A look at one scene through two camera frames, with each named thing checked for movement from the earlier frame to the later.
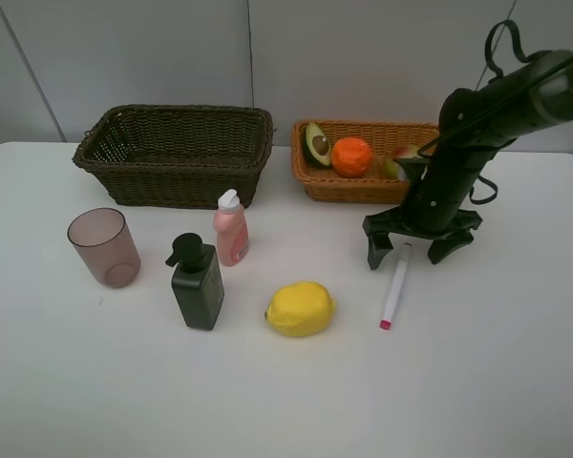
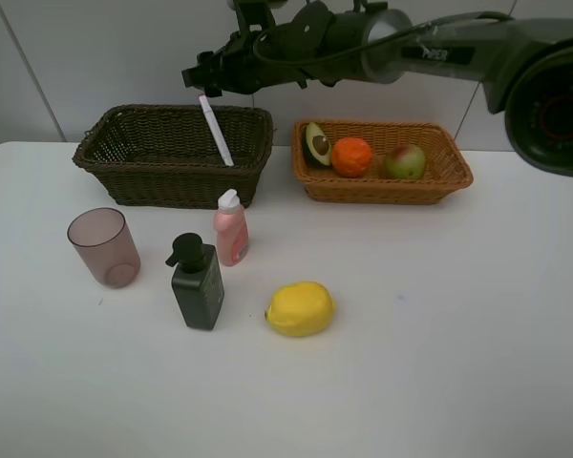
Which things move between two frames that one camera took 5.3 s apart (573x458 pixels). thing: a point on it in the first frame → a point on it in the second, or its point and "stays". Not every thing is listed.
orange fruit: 351,156 stays
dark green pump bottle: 197,284 stays
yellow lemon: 300,309 stays
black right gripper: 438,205 → 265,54
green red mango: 393,168 stays
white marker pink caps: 391,308 → 216,130
